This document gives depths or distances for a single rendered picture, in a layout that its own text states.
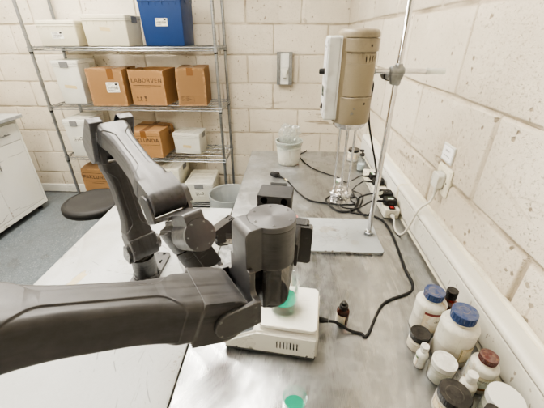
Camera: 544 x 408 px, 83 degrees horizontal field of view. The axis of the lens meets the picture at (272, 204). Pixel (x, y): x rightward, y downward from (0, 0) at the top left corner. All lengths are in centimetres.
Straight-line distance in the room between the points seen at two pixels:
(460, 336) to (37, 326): 67
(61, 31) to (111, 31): 39
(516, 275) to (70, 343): 76
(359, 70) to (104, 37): 227
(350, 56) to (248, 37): 212
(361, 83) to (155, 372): 81
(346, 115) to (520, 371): 64
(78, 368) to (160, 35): 235
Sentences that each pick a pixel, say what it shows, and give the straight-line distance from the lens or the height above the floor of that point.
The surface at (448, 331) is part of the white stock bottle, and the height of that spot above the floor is 99.
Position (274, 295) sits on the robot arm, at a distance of 39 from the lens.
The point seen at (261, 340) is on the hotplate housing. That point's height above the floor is 95.
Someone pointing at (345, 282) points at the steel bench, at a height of 90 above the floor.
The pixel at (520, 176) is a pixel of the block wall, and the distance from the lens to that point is 80.
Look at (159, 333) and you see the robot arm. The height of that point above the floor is 125.
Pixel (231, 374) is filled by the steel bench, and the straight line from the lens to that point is 72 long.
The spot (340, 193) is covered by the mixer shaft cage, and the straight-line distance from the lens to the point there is 97.
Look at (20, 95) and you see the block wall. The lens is 387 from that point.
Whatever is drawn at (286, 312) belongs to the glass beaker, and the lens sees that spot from 67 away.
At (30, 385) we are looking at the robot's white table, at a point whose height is 90.
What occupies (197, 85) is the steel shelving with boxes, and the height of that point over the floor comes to 115.
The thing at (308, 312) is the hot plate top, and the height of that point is 99.
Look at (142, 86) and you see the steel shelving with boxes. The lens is 282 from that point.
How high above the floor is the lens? 150
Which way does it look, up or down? 29 degrees down
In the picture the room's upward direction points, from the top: straight up
